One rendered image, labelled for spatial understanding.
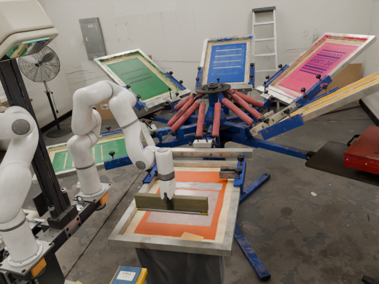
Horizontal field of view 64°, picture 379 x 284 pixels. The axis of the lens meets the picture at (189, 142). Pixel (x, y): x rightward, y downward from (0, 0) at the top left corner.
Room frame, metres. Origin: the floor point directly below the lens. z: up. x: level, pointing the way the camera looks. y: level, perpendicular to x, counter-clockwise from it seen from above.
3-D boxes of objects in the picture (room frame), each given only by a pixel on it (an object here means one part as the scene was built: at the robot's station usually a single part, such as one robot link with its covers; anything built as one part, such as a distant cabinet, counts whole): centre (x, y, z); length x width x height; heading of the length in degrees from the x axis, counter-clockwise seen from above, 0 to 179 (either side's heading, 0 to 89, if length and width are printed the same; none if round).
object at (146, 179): (1.74, 0.25, 0.98); 0.30 x 0.05 x 0.07; 164
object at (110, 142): (2.23, 0.64, 1.05); 1.08 x 0.61 x 0.23; 104
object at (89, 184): (1.34, 0.54, 1.21); 0.16 x 0.13 x 0.15; 68
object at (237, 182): (1.58, -0.28, 0.98); 0.30 x 0.05 x 0.07; 164
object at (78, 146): (1.35, 0.52, 1.37); 0.13 x 0.10 x 0.16; 161
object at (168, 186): (1.20, 0.12, 1.21); 0.10 x 0.07 x 0.11; 164
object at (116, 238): (1.43, 0.05, 0.97); 0.79 x 0.58 x 0.04; 164
